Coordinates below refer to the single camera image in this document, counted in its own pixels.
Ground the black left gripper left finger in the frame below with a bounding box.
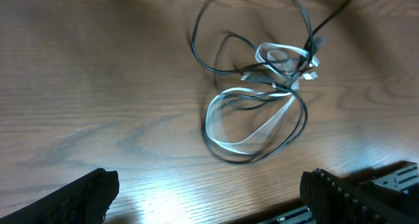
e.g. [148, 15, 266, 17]
[1, 168, 119, 224]

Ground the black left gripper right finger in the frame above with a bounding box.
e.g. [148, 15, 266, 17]
[300, 169, 418, 224]

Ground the white usb cable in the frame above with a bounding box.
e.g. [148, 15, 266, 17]
[205, 42, 320, 156]

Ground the black usb cable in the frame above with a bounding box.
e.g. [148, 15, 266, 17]
[190, 0, 363, 165]

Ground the black aluminium mounting rail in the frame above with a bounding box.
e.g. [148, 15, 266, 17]
[253, 162, 418, 224]

